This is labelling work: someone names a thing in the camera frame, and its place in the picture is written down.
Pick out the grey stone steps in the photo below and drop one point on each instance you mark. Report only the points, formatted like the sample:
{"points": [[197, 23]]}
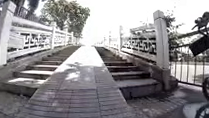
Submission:
{"points": [[38, 71], [128, 76]]}

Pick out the grey grooved stone ramp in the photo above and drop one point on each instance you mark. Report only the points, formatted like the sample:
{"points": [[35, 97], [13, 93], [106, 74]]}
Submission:
{"points": [[79, 84]]}

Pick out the carved white stone balustrade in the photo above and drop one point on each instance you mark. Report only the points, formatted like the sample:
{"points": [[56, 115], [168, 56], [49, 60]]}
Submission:
{"points": [[143, 44], [26, 39]]}

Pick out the green leafy trees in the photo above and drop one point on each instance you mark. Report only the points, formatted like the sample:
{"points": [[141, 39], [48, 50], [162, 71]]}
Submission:
{"points": [[65, 13]]}

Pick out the tree behind railing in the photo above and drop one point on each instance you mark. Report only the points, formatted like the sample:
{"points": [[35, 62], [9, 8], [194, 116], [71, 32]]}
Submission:
{"points": [[171, 34]]}

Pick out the grey paved ground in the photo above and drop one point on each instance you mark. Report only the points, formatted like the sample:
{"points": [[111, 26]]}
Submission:
{"points": [[164, 108]]}

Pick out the black metal railing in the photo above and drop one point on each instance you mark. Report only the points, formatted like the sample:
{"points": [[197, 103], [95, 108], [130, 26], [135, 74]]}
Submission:
{"points": [[187, 66]]}

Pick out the black bicycle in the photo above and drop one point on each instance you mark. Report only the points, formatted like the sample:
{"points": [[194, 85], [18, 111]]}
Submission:
{"points": [[208, 48]]}

